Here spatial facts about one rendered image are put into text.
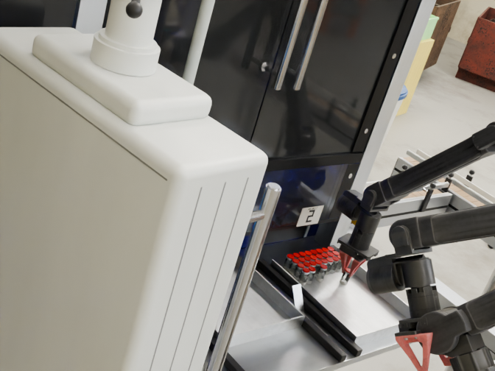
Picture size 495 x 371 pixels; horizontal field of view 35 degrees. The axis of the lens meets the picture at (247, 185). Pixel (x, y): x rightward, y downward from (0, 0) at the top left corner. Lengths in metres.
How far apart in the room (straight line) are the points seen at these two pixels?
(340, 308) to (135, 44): 1.16
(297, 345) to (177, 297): 0.82
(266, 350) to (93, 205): 0.83
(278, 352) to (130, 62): 0.94
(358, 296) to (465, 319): 0.78
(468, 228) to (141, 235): 0.63
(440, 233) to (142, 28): 0.66
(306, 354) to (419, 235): 0.54
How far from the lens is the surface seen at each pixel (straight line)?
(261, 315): 1.95
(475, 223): 1.42
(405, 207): 2.74
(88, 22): 1.49
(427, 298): 1.47
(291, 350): 1.87
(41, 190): 1.22
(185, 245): 1.05
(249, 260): 1.22
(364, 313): 2.11
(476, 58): 8.72
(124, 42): 1.13
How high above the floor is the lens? 1.96
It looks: 25 degrees down
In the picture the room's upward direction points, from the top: 17 degrees clockwise
